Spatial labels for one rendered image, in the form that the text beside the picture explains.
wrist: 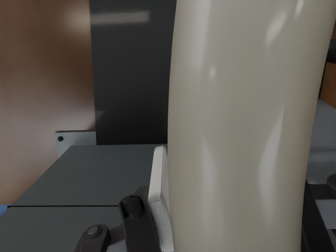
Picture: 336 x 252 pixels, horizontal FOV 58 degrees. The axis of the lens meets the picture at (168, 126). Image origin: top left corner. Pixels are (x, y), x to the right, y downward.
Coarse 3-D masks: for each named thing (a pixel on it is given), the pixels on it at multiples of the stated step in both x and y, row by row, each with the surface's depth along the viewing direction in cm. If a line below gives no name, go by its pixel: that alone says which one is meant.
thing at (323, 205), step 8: (312, 184) 13; (320, 184) 13; (312, 192) 13; (320, 192) 13; (320, 200) 12; (328, 200) 12; (320, 208) 12; (328, 208) 12; (328, 216) 12; (328, 224) 12
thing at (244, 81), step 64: (192, 0) 5; (256, 0) 5; (320, 0) 5; (192, 64) 5; (256, 64) 5; (320, 64) 5; (192, 128) 6; (256, 128) 5; (192, 192) 6; (256, 192) 5
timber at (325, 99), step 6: (330, 66) 90; (324, 72) 94; (330, 72) 90; (324, 78) 94; (330, 78) 90; (324, 84) 94; (330, 84) 90; (324, 90) 93; (330, 90) 89; (324, 96) 93; (330, 96) 89; (330, 102) 89
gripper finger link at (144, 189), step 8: (144, 184) 17; (136, 192) 17; (144, 192) 16; (120, 224) 14; (152, 224) 14; (112, 232) 14; (120, 232) 13; (112, 240) 13; (120, 240) 13; (112, 248) 13; (120, 248) 13
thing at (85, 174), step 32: (64, 160) 97; (96, 160) 95; (128, 160) 94; (32, 192) 78; (64, 192) 77; (96, 192) 77; (128, 192) 76; (0, 224) 66; (32, 224) 65; (64, 224) 65
